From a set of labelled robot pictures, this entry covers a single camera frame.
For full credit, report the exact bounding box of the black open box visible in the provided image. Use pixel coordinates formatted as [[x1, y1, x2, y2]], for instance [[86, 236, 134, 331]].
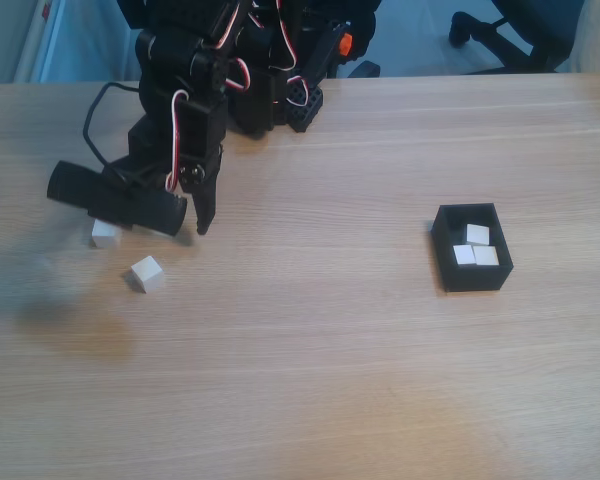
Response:
[[432, 202, 515, 294]]

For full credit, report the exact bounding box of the black oval webcam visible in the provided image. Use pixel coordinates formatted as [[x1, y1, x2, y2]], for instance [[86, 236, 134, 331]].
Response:
[[46, 159, 189, 236]]

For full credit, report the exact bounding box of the white board with red mark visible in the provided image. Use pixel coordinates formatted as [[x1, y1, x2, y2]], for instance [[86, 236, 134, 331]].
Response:
[[12, 0, 131, 84]]

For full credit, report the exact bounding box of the black clamp with orange button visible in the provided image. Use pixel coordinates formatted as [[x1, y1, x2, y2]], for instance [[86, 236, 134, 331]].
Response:
[[304, 19, 355, 84]]

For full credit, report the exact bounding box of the red white servo cable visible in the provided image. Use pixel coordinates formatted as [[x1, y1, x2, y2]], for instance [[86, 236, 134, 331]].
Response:
[[214, 0, 252, 94], [267, 0, 312, 109], [164, 89, 189, 191]]

